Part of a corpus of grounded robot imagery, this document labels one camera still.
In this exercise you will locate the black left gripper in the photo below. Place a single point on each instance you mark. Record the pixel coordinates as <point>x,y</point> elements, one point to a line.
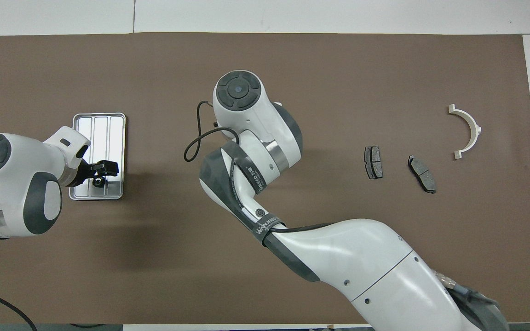
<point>78,172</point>

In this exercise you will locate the large black bearing gear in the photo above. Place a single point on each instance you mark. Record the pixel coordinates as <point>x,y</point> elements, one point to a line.
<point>99,182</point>

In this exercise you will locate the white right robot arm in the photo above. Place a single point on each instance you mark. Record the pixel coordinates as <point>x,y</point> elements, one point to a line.
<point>361,257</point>

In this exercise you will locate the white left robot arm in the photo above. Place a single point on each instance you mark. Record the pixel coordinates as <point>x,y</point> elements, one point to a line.
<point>7,184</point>

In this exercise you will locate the silver metal tray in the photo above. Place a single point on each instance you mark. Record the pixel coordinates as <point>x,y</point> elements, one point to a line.
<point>108,138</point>

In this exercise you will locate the brown table mat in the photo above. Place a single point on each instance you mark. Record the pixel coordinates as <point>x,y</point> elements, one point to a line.
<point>154,266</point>

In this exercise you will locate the rectangular dark grey brake pad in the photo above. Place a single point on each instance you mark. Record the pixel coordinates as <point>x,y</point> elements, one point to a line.
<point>373,163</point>

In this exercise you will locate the curved dark grey brake pad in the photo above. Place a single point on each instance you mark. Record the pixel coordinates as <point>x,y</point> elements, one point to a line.
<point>422,174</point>

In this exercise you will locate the white curved plastic bracket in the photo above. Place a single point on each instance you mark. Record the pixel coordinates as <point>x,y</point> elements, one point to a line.
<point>474,126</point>

